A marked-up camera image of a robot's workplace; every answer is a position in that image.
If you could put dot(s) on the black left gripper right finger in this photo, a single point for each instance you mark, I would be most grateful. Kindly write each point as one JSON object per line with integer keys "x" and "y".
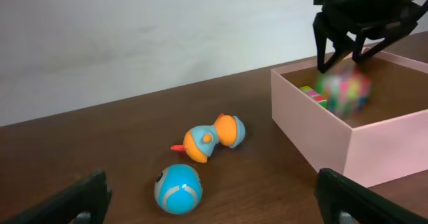
{"x": 341, "y": 200}

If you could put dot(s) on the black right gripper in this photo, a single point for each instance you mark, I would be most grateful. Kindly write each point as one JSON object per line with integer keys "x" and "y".
{"x": 390, "y": 20}

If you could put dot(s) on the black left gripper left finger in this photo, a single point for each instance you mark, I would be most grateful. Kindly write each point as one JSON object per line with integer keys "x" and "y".
{"x": 85, "y": 201}

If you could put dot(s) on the Rubik's cube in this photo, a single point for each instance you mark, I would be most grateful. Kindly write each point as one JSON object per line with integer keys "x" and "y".
{"x": 315, "y": 96}
{"x": 346, "y": 90}

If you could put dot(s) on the pink cardboard box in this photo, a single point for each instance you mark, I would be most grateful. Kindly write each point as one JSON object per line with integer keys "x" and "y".
{"x": 385, "y": 141}

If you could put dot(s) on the blue ball toy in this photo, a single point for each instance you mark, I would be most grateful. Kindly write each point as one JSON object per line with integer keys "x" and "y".
{"x": 178, "y": 189}

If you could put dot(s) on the orange blue duck toy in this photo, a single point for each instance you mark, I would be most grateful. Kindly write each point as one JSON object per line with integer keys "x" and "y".
{"x": 200, "y": 141}

